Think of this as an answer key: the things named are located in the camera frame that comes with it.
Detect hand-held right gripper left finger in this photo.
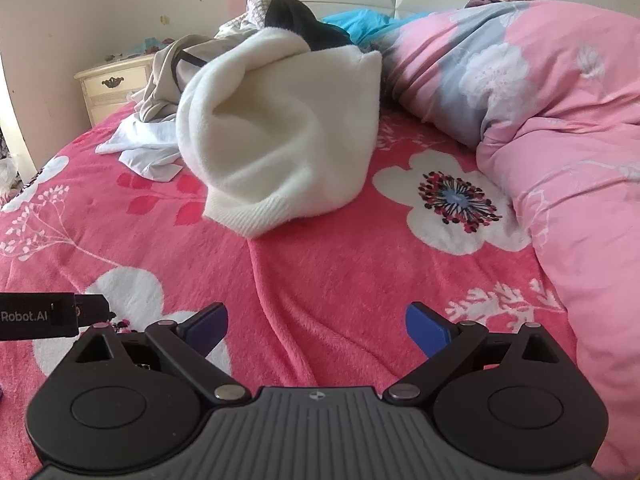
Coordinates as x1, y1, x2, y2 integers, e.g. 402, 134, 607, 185
75, 302, 251, 404

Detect white fluffy sweater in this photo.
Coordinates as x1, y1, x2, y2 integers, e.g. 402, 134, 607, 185
176, 27, 383, 238

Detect cream nightstand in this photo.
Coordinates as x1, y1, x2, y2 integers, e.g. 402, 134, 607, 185
74, 54, 156, 128

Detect beige garment with dark stripes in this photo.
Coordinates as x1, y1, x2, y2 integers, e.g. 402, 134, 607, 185
132, 34, 261, 123

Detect pink floral blanket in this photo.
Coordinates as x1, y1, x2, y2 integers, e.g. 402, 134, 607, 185
0, 95, 601, 480

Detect pink checked garment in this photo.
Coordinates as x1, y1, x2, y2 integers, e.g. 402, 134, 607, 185
215, 0, 273, 38

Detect black garment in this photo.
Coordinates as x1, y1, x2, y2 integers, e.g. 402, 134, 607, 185
265, 0, 371, 53

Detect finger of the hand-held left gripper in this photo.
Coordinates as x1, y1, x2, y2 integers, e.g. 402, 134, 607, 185
75, 296, 113, 325

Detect turquoise pillow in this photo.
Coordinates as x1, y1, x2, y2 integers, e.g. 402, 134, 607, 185
322, 8, 416, 51

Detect pink floral quilt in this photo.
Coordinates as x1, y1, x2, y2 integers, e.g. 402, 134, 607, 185
350, 0, 640, 406

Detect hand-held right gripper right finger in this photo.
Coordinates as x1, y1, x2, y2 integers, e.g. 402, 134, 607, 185
382, 302, 561, 405

